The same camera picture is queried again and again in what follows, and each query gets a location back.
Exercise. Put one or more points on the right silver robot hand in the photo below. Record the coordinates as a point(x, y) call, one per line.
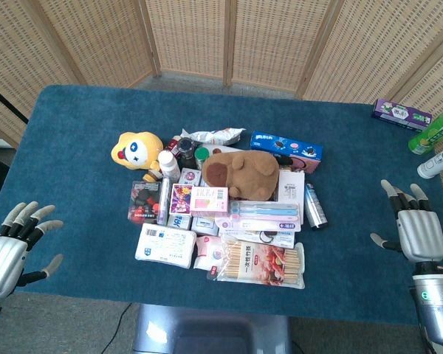
point(421, 228)

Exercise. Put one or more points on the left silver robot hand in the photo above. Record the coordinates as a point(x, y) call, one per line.
point(1, 254)

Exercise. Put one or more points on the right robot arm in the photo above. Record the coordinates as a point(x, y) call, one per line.
point(433, 306)

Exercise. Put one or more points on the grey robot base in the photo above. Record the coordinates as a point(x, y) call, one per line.
point(210, 330)

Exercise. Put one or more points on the yellow plush toy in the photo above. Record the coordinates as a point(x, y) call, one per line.
point(134, 149)

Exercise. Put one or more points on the brown plush capybara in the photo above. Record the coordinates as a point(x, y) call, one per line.
point(243, 173)

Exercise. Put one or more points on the white plastic bottle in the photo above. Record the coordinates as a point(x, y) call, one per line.
point(437, 162)

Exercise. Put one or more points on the green drink bottle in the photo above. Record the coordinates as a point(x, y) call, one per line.
point(433, 132)

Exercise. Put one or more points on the blue table cloth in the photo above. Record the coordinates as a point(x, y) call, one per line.
point(77, 184)

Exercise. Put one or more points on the silver black spray can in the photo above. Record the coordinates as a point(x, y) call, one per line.
point(314, 208)

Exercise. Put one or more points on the purple white box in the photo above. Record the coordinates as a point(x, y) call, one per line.
point(400, 114)

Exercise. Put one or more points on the white tall carton box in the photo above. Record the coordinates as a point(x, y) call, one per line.
point(291, 188)

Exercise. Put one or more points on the pink cookie box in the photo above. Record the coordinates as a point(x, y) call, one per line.
point(299, 162)

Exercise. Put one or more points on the black red blister pack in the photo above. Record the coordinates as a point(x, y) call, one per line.
point(144, 201)

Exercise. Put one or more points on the blue cookie box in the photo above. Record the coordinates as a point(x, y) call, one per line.
point(286, 145)

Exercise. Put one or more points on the toothbrush pack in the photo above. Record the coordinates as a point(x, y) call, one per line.
point(262, 215)

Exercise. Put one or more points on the white cookie box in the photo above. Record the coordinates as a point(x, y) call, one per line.
point(260, 237)

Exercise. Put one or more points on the white tissue pack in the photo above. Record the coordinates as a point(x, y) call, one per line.
point(165, 245)

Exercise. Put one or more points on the bamboo skewer pack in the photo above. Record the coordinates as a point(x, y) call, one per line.
point(260, 263)

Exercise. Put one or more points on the white purple tube pack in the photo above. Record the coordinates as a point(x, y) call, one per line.
point(164, 201)

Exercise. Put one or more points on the white blue medicine box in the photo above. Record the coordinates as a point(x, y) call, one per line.
point(179, 222)

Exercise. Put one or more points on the purple cartoon card box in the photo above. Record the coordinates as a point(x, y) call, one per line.
point(181, 199)

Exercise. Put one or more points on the white pill bottle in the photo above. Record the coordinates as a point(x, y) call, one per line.
point(168, 165)

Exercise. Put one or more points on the white red small box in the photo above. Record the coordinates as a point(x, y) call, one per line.
point(190, 176)

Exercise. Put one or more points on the white grey small box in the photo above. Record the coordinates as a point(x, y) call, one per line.
point(205, 225)

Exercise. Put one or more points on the white pink pouch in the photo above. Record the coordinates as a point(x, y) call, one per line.
point(208, 252)

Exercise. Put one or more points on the dark glass ink bottle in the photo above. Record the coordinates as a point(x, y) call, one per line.
point(186, 149)

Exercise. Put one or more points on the pink small box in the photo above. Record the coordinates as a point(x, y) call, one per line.
point(209, 201)

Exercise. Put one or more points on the green lid jar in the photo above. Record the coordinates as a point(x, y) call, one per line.
point(200, 155)

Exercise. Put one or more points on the white snack bag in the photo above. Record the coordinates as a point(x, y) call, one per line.
point(216, 135)

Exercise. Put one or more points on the bamboo folding screen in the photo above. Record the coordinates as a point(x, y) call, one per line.
point(221, 40)

